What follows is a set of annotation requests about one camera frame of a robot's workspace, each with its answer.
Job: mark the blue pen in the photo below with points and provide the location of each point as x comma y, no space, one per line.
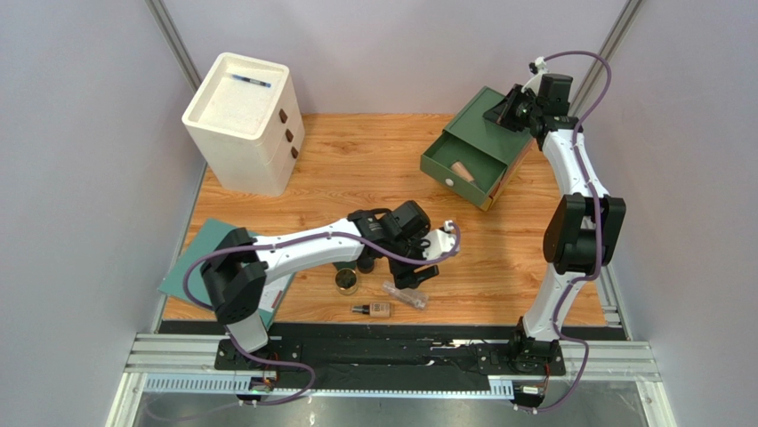
251,81

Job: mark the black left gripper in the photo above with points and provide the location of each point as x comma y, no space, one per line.
409,272

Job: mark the white drawer cabinet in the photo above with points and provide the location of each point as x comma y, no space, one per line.
250,136

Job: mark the beige foundation bottle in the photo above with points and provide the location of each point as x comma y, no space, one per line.
374,309

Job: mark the green top drawer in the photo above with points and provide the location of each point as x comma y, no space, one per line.
487,171

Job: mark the clear plastic tube bottle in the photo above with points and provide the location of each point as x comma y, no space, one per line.
411,297

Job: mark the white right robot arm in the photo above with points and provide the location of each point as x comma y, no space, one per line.
582,234

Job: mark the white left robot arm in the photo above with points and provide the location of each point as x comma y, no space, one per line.
237,271

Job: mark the gold mirrored round tin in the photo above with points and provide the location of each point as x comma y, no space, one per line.
346,281

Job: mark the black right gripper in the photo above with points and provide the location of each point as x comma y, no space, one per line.
509,105

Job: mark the aluminium frame rail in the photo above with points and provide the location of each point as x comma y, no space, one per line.
170,379

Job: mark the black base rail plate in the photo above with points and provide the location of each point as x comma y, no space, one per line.
380,365

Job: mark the black round jar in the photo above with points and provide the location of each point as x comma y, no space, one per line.
366,265

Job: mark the green drawer cabinet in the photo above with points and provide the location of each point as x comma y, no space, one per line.
469,125

